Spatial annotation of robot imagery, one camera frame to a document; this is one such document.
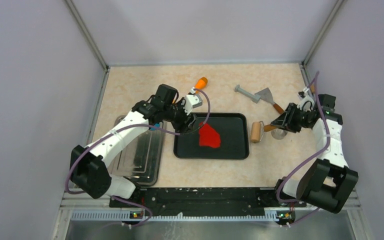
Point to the black baking tray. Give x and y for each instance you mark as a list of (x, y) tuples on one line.
[(223, 137)]

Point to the silver metal tray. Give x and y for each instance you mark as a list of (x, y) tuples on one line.
[(140, 160)]

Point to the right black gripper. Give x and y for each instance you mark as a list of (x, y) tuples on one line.
[(285, 121)]

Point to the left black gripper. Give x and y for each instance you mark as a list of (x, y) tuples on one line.
[(181, 126)]

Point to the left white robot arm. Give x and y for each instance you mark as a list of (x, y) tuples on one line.
[(89, 164)]

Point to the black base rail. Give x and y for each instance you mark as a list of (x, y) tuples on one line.
[(207, 201)]

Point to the grey dumbbell tool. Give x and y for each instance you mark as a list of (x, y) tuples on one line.
[(254, 97)]

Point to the wooden rolling pin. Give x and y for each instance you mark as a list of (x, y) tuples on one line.
[(258, 129)]

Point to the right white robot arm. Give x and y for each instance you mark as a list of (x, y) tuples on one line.
[(324, 180)]

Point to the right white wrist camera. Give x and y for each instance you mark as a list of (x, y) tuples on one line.
[(307, 102)]

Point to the metal scraper wooden handle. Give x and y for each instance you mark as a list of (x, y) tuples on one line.
[(266, 95)]

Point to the orange toy carrot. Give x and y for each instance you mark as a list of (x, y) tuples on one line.
[(201, 83)]

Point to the red dough piece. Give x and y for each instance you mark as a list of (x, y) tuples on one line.
[(208, 137)]

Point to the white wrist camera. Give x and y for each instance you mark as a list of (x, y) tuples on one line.
[(191, 101), (307, 102)]

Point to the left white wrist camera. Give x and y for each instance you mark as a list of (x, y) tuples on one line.
[(191, 101)]

